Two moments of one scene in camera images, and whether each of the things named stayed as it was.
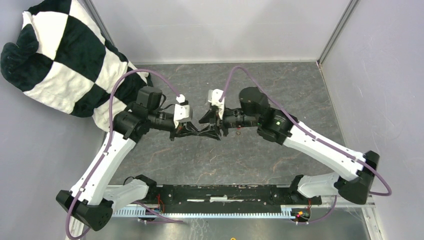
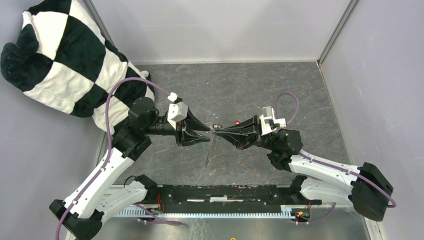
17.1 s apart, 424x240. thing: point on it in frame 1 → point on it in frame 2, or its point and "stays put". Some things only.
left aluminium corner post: (91, 10) stays put
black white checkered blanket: (64, 57) stays put
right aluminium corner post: (338, 29) stays put
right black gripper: (210, 117) → (244, 134)
